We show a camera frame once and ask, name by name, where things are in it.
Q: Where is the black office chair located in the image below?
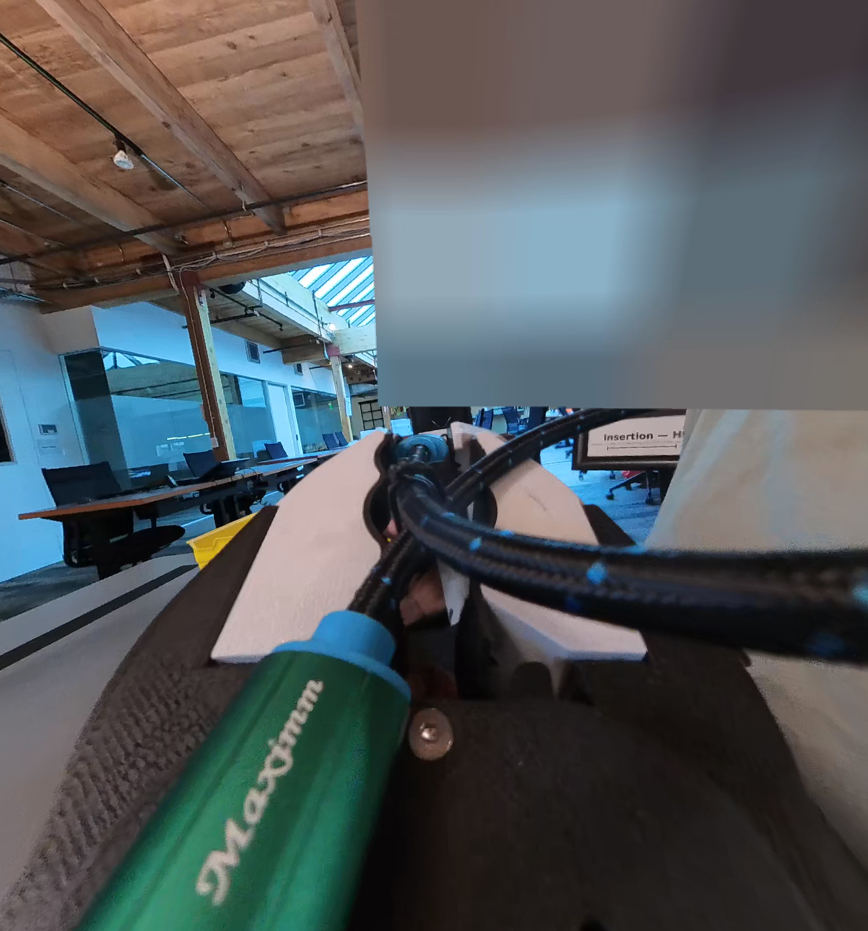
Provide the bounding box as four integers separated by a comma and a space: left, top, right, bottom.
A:
183, 449, 252, 482
41, 462, 188, 576

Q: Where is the white printed sign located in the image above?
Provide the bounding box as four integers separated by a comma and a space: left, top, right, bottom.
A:
572, 411, 687, 472

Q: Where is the wooden support post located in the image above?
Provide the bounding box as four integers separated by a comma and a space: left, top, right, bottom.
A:
178, 275, 236, 461

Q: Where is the yellow plastic bin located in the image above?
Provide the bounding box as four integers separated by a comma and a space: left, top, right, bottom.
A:
187, 511, 262, 570

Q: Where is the wooden office desk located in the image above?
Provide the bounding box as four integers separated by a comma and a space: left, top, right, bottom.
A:
18, 465, 260, 579

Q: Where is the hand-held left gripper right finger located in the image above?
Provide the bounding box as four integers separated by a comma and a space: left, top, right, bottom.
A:
441, 423, 650, 693

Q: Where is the person's left hand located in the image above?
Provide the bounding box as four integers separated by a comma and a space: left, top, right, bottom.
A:
401, 571, 449, 628

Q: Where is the braided hdmi cable green plug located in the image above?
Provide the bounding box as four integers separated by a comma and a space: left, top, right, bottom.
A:
78, 409, 868, 931

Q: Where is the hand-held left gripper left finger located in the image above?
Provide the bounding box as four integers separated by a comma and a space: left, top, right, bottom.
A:
210, 434, 395, 665

